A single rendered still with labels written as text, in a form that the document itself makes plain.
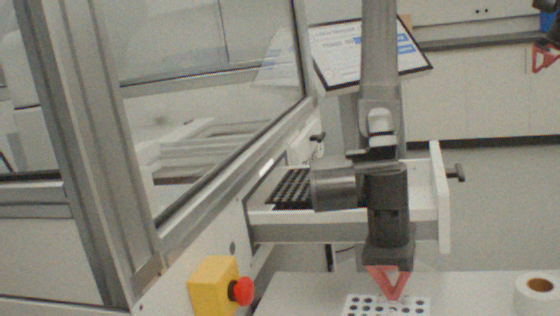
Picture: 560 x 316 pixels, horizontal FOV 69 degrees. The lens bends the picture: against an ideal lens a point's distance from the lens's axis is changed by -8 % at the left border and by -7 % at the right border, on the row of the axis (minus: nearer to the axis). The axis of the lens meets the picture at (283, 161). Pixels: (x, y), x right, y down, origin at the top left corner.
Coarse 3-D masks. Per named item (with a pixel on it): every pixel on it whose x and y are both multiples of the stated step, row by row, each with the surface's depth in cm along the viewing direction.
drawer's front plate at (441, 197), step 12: (432, 144) 87; (432, 156) 81; (432, 168) 84; (432, 180) 88; (444, 180) 69; (432, 192) 86; (444, 192) 64; (444, 204) 65; (444, 216) 65; (444, 228) 66; (444, 240) 66; (444, 252) 67
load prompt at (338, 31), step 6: (354, 24) 171; (360, 24) 171; (312, 30) 163; (318, 30) 164; (324, 30) 165; (330, 30) 166; (336, 30) 166; (342, 30) 167; (348, 30) 168; (354, 30) 169; (360, 30) 170; (318, 36) 163; (324, 36) 163; (330, 36) 164; (336, 36) 165; (342, 36) 166
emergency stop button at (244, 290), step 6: (246, 276) 57; (240, 282) 56; (246, 282) 56; (252, 282) 57; (234, 288) 56; (240, 288) 55; (246, 288) 55; (252, 288) 57; (234, 294) 56; (240, 294) 55; (246, 294) 55; (252, 294) 57; (240, 300) 55; (246, 300) 55; (252, 300) 57; (246, 306) 56
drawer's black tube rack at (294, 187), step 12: (300, 168) 94; (288, 180) 88; (300, 180) 87; (360, 180) 82; (276, 192) 84; (288, 192) 82; (300, 192) 81; (276, 204) 80; (288, 204) 85; (300, 204) 83; (312, 204) 82; (360, 204) 79
